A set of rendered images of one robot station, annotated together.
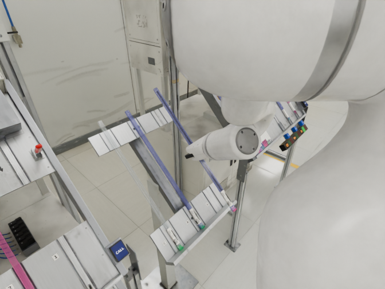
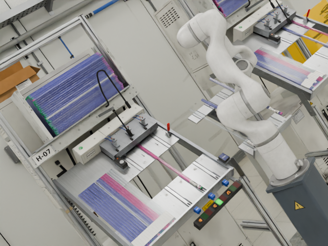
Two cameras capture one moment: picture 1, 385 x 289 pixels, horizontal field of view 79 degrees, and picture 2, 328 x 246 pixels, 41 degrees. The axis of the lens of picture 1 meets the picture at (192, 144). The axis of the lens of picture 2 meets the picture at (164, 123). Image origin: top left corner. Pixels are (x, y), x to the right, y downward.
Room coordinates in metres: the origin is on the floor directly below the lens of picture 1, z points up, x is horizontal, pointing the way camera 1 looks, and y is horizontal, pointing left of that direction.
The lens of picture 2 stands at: (-1.78, -0.44, 1.43)
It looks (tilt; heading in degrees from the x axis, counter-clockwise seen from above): 8 degrees down; 21
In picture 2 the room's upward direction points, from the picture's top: 35 degrees counter-clockwise
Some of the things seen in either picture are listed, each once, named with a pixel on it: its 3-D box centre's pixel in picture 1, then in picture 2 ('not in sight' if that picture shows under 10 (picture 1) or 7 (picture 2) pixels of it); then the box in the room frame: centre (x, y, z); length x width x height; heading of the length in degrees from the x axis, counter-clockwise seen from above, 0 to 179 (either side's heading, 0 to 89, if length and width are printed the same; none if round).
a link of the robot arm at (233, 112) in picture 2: not in sight; (245, 119); (0.02, -0.07, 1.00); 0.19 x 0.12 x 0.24; 91
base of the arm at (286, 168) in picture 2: not in sight; (278, 156); (0.02, -0.10, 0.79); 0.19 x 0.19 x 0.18
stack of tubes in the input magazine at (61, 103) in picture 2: not in sight; (76, 93); (0.52, 0.78, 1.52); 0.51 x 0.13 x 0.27; 138
